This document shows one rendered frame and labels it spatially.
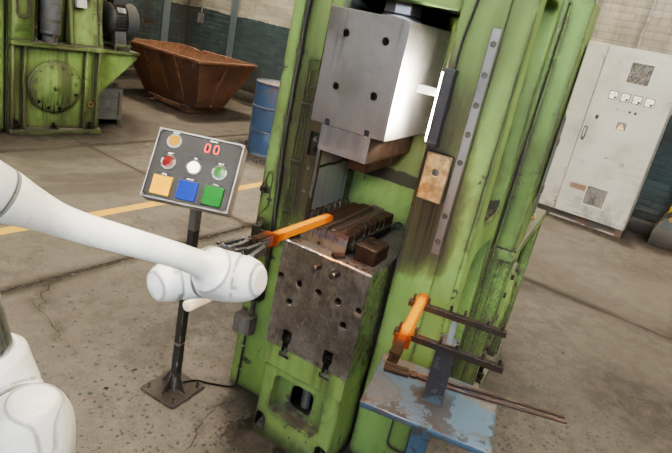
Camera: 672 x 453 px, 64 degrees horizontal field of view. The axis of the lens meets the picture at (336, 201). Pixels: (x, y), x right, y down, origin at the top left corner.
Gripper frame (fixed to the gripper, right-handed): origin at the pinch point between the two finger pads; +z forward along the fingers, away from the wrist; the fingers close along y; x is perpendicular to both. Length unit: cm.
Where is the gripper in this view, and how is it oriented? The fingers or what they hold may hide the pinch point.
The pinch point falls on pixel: (262, 241)
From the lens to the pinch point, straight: 161.2
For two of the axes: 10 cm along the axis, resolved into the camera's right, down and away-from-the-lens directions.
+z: 4.9, -1.9, 8.5
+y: 8.5, 3.2, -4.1
